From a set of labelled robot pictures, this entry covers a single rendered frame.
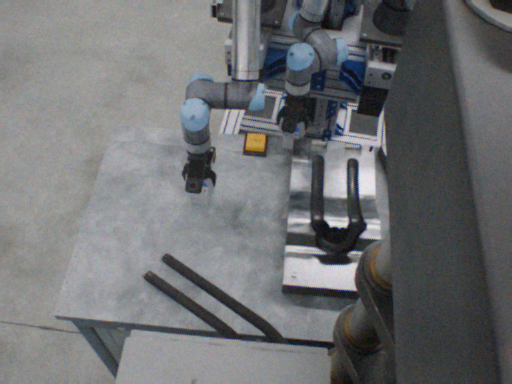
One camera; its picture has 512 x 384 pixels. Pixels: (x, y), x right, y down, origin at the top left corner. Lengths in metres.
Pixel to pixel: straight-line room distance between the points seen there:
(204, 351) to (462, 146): 0.56
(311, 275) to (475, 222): 1.25
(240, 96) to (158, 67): 1.86
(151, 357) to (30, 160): 2.30
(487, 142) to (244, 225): 1.38
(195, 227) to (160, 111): 1.48
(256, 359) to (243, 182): 1.03
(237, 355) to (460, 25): 0.56
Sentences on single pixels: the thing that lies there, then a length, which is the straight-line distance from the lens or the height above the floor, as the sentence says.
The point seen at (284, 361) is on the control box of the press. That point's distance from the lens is 0.81.
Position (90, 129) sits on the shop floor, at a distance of 3.07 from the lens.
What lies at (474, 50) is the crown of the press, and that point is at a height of 2.00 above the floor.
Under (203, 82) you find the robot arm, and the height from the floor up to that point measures 1.18.
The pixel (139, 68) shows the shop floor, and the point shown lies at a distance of 3.34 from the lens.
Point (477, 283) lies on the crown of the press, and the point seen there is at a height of 1.99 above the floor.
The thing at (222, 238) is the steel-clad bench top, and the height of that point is 0.80.
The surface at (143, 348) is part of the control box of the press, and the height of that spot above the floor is 1.47.
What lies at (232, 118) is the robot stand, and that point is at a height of 0.23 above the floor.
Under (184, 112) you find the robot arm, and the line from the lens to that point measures 1.42.
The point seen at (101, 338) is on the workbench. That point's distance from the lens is 1.85.
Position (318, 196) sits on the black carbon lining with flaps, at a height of 0.88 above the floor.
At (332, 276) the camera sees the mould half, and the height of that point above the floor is 0.86.
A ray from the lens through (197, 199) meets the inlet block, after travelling 1.70.
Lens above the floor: 2.25
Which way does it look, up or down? 55 degrees down
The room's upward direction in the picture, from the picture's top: 3 degrees clockwise
